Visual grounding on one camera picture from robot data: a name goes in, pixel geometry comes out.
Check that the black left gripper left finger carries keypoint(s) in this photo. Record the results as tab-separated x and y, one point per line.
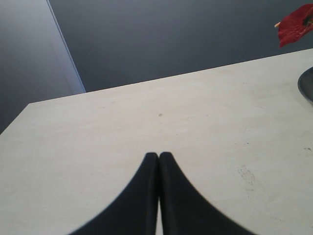
134	211

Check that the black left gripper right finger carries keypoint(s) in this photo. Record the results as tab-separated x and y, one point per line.
184	211

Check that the artificial anthurium plant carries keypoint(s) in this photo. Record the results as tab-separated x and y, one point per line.
295	25

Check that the round stainless steel plate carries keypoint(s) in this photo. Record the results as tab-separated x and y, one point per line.
305	85

